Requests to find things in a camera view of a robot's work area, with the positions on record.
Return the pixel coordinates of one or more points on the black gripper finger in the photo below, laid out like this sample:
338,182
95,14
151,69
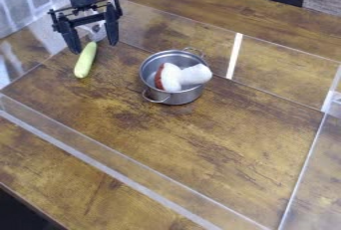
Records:
69,35
112,16

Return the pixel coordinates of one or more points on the white mushroom toy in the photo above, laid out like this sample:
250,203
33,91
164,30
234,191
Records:
171,78

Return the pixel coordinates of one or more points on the small metal pot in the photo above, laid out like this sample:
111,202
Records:
183,58

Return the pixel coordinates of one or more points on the clear acrylic barrier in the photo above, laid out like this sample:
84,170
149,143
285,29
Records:
313,205

